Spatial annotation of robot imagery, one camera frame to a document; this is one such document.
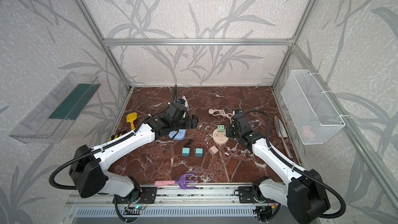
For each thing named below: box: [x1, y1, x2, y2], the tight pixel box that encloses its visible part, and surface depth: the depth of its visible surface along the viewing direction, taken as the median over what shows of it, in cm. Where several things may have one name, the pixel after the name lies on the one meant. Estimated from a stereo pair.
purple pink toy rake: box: [154, 173, 197, 190], surface depth 78 cm
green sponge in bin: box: [48, 83, 102, 121], surface depth 69 cm
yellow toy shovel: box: [125, 112, 138, 131], surface depth 102 cm
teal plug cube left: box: [181, 147, 191, 158], surface depth 88 cm
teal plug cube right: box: [194, 147, 204, 158], surface depth 88 cm
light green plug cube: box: [217, 124, 225, 133], surface depth 93 cm
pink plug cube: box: [208, 145, 219, 156], surface depth 88 cm
